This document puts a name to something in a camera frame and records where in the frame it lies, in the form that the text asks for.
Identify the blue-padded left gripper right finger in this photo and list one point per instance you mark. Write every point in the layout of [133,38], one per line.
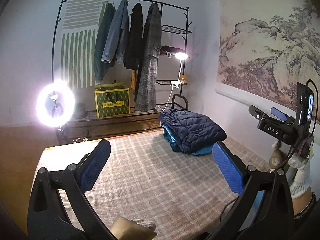
[231,166]

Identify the dark green hanging jacket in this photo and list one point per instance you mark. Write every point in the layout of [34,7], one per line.
[101,68]

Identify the black metal clothes rack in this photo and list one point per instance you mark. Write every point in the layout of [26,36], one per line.
[92,127]

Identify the landscape painting wall scroll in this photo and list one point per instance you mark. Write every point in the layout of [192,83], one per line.
[268,46]

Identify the navy blue quilted jacket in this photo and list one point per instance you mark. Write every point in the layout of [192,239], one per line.
[193,129]

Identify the grey plaid long coat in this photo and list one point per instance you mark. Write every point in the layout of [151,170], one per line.
[145,98]

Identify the light blue garment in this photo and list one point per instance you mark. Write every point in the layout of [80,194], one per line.
[176,146]

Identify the white-gloved right hand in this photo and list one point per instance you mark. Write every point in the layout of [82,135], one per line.
[301,181]

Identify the blue denim jacket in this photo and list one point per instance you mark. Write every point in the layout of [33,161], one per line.
[118,36]

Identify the black hanging coat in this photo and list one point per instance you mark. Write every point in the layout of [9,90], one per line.
[132,53]

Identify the dark grey bucket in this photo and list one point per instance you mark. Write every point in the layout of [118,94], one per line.
[80,111]

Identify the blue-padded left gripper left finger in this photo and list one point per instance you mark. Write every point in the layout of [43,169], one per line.
[89,169]

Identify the yellow green patterned box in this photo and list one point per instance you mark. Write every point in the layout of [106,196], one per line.
[112,100]

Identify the white ring light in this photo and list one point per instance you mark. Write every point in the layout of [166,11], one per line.
[55,104]

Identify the right forearm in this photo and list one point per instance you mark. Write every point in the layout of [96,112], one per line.
[303,200]

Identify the small teddy bear figure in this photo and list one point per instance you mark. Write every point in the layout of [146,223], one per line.
[183,79]

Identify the green striped wall art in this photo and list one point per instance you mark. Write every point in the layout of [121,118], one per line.
[80,25]

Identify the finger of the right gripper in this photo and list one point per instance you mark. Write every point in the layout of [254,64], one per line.
[256,113]
[279,114]

